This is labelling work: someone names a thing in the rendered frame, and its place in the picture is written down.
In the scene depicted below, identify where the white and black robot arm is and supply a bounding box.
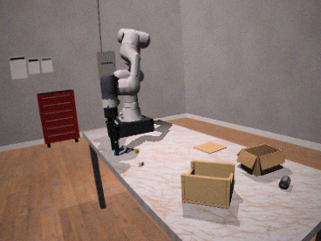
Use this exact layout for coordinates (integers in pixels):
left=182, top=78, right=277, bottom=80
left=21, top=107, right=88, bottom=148
left=100, top=29, right=150, bottom=122

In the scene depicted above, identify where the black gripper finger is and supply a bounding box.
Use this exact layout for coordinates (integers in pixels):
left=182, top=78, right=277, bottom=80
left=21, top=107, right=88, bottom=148
left=106, top=120, right=114, bottom=150
left=109, top=120, right=120, bottom=152

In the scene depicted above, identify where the tan square mat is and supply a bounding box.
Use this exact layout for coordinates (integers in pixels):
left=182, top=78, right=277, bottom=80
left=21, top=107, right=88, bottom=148
left=193, top=142, right=226, bottom=154

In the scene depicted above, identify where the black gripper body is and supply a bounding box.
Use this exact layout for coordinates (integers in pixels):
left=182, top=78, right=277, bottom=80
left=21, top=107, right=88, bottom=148
left=104, top=107, right=118, bottom=127

